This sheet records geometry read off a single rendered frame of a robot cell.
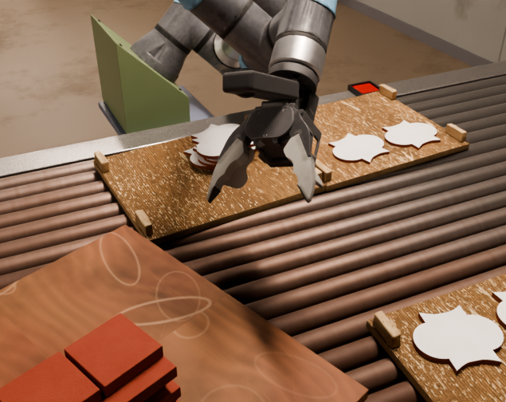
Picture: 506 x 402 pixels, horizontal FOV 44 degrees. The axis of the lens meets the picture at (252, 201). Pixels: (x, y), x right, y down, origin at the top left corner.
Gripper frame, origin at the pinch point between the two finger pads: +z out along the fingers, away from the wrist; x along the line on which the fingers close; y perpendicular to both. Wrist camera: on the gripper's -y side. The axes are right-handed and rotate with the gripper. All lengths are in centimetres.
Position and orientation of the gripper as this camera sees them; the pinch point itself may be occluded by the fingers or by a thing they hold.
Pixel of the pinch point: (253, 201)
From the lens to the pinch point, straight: 78.8
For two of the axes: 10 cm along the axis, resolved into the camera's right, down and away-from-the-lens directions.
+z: -2.3, 9.0, -3.6
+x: -8.4, 0.0, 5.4
